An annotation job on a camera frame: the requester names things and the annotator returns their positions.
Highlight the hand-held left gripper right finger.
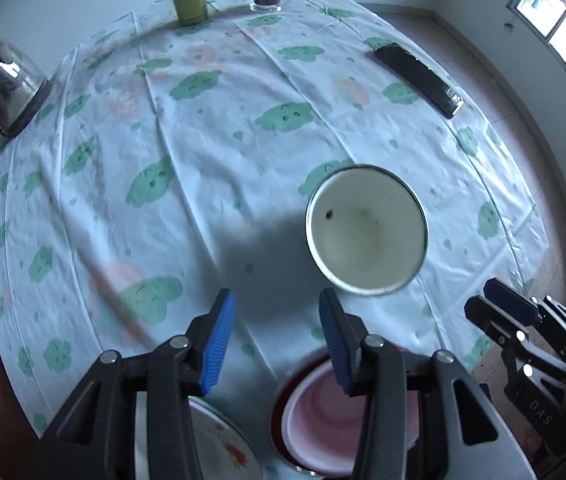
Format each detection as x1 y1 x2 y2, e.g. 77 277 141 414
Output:
318 288 534 480

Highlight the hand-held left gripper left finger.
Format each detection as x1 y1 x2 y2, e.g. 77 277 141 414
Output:
23 288 237 480

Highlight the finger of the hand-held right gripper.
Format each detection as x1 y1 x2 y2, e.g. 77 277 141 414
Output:
464 296 566 461
484 278 566 366

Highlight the red flower white plate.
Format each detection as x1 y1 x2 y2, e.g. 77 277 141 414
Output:
135 390 264 480

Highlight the white enamel bowl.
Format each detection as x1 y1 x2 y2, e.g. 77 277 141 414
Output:
305 164 428 296

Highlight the pink plastic bowl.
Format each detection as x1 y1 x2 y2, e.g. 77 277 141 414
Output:
285 367 421 476

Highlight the red plastic bowl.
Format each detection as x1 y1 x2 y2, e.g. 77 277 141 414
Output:
269 345 424 478

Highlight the white green cloud-print tablecloth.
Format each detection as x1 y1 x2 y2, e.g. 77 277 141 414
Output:
0 0 550 480

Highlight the black remote control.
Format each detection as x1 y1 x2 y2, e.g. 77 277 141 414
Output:
373 44 465 120

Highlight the glass kettle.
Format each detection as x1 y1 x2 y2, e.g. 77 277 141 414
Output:
0 39 54 138

